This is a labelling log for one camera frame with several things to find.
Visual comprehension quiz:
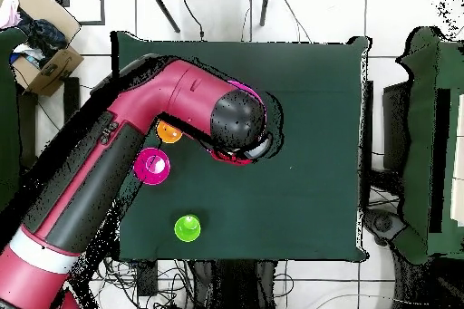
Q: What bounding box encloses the black power box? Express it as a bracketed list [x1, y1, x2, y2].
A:
[135, 259, 160, 297]

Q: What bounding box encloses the pink cloth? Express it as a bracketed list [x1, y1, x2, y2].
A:
[0, 0, 23, 30]

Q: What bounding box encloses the small magenta bowl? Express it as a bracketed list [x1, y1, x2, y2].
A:
[132, 147, 171, 186]

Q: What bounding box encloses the orange cup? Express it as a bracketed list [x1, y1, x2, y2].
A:
[156, 120, 183, 144]

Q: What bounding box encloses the green cloth covered table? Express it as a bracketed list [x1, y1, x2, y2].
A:
[396, 26, 464, 265]
[0, 27, 27, 212]

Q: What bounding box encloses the cardboard box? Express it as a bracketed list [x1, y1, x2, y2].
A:
[9, 0, 85, 97]

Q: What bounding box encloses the light green cup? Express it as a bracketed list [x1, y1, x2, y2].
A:
[173, 213, 202, 244]

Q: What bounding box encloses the dark grey chair base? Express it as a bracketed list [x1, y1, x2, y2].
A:
[363, 208, 407, 246]

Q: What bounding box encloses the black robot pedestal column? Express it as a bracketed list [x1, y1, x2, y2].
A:
[191, 259, 278, 309]

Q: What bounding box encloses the tangle of black cables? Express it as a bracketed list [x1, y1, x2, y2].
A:
[86, 259, 195, 309]

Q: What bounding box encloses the dark green tablecloth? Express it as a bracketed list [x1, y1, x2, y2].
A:
[110, 30, 372, 263]

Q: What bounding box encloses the dark blue clothing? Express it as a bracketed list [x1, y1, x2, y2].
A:
[17, 9, 69, 67]

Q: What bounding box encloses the black stool frame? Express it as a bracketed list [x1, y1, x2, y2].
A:
[15, 76, 82, 172]

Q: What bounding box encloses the black power cable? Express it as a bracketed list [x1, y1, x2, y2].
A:
[181, 0, 207, 42]

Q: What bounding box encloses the large pink bowl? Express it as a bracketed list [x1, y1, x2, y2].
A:
[227, 80, 268, 121]

